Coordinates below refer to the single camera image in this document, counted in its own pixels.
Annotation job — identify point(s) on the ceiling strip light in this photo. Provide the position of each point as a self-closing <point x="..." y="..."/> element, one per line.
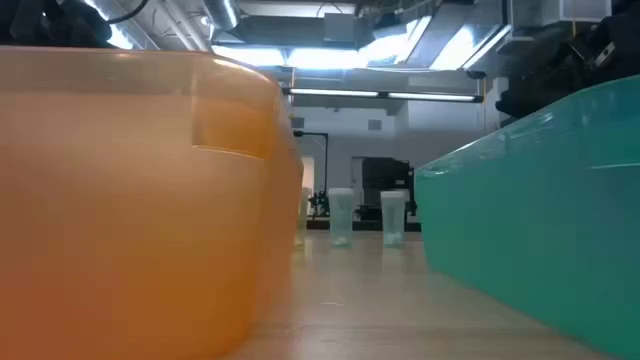
<point x="332" y="93"/>
<point x="432" y="97"/>

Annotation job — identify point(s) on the silver ventilation duct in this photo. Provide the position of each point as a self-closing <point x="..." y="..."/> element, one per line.
<point x="222" y="12"/>

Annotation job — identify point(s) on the orange translucent plastic bin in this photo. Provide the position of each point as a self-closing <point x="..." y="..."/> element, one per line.
<point x="125" y="225"/>

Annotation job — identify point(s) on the black aluminium table frame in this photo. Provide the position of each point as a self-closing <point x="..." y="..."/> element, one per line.
<point x="365" y="225"/>

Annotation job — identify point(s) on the black background stand frame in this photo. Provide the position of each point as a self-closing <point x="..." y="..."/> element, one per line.
<point x="325" y="160"/>

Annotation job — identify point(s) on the small background robot arm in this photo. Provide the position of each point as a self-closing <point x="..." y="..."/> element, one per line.
<point x="320" y="204"/>

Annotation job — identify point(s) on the black background machine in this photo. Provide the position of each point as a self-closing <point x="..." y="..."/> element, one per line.
<point x="385" y="175"/>

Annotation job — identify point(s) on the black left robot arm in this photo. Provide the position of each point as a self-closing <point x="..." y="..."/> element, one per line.
<point x="50" y="25"/>

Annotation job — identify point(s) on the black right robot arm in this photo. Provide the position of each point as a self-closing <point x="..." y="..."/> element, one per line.
<point x="550" y="75"/>

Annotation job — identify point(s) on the green translucent plastic bin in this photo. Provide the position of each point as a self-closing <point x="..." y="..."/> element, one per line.
<point x="540" y="225"/>

